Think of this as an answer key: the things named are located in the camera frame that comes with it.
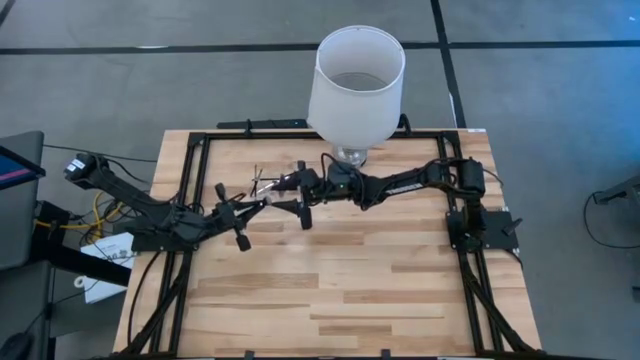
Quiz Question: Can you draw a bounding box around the black aluminium rig frame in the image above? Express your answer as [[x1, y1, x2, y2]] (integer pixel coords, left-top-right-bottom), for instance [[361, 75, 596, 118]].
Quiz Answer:
[[117, 128, 544, 360]]

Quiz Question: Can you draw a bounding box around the yellow cable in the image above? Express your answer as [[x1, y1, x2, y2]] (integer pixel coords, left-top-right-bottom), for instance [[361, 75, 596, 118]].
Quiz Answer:
[[33, 191, 124, 236]]

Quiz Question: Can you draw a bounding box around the grey computer monitor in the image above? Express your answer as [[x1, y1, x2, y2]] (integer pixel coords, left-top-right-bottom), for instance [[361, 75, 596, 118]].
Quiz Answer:
[[0, 130, 47, 271]]

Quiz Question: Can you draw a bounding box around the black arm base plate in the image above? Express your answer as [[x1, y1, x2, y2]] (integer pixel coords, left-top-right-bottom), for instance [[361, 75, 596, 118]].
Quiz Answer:
[[130, 230, 201, 253], [445, 208, 524, 251]]

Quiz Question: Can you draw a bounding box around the black floor stand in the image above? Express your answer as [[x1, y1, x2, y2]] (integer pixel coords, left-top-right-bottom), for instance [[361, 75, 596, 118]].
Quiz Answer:
[[593, 173, 640, 207]]

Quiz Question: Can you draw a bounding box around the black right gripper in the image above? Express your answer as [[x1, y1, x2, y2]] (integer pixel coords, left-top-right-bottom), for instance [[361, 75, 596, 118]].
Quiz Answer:
[[271, 158, 346, 232]]

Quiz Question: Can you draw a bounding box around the white paper sheet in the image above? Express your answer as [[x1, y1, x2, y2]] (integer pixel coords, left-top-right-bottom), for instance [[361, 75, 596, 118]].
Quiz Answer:
[[78, 232, 137, 305]]

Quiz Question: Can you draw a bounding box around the thin black floor cable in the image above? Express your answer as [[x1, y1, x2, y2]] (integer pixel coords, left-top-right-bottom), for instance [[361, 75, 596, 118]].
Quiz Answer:
[[43, 144, 159, 164]]

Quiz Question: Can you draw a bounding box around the black support beam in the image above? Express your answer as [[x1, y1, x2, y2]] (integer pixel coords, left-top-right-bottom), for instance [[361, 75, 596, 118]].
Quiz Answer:
[[29, 199, 132, 289]]

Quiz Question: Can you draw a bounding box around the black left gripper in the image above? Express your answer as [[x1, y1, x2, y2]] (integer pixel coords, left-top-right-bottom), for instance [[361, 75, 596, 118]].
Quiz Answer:
[[202, 182, 273, 254]]

